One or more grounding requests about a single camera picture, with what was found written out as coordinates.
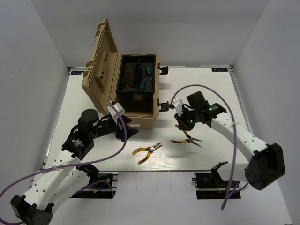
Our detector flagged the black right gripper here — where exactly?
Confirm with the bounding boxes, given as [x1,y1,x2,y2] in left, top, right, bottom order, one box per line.
[174,106,199,131]

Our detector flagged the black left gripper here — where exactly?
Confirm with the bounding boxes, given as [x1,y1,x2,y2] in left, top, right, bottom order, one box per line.
[90,113,139,141]

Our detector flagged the yellow pliers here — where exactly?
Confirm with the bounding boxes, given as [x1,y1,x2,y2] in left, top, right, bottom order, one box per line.
[132,142,163,165]
[170,130,202,148]

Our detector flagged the green stubby screwdriver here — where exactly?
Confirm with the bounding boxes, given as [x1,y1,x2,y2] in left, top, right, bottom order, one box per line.
[145,66,152,81]
[138,79,146,90]

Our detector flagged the tan plastic toolbox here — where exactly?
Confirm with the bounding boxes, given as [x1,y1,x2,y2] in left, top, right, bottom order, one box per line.
[82,19,169,130]

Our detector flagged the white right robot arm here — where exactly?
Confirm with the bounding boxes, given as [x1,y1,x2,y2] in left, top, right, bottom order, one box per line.
[169,91,285,190]

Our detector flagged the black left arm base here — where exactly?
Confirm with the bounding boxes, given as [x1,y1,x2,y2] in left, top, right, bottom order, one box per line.
[71,172,118,199]

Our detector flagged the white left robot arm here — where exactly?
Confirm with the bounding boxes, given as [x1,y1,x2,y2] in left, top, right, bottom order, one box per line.
[10,103,138,225]

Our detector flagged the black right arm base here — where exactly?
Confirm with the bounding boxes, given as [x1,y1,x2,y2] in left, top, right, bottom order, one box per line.
[191,172,228,200]

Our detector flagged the black toolbox inner tray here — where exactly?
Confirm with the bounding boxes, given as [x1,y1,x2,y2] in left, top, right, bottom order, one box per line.
[116,54,156,95]

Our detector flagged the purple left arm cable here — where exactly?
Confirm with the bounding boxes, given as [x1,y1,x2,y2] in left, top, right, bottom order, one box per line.
[0,100,127,223]

